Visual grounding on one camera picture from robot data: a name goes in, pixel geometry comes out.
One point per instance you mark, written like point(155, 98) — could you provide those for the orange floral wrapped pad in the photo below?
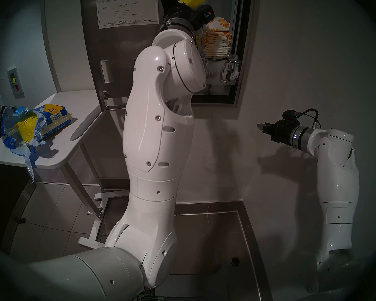
point(218, 23)

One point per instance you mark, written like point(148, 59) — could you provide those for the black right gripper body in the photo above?
point(283, 132)

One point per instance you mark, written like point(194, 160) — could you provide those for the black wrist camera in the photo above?
point(208, 12)
point(290, 114)

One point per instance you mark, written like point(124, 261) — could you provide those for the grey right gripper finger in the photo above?
point(267, 130)
point(264, 125)

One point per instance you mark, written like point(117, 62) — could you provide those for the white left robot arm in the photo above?
point(156, 131)

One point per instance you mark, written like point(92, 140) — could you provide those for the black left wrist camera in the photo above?
point(208, 12)

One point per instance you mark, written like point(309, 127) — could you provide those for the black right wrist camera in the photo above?
point(290, 114)

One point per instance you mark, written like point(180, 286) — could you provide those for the white instruction sheet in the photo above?
point(128, 8)

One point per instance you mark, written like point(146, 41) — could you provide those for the torn blue plastic wrapper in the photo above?
point(28, 165)

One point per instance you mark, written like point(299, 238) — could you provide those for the steel dispenser door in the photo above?
point(112, 46)

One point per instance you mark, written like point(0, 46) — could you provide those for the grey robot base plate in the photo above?
point(200, 287)

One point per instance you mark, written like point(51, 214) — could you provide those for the black base knob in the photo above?
point(235, 261)

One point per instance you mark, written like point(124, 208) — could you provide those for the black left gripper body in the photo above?
point(181, 13)

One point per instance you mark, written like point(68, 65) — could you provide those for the black door stopper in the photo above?
point(20, 220)

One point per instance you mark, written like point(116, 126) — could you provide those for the white overbed table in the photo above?
point(75, 115)

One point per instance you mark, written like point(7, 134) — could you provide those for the stack of floral pads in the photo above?
point(216, 44)

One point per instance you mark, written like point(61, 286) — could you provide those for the dark brown restroom door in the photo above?
point(4, 203)

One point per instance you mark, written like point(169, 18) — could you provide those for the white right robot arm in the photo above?
point(335, 178)

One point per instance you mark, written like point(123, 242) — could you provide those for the chrome dispensing lever mechanism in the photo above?
point(230, 72)

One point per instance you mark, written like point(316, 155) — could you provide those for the steel dispenser cabinet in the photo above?
point(221, 99)

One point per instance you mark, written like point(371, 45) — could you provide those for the blue yellow pad package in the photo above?
point(58, 120)

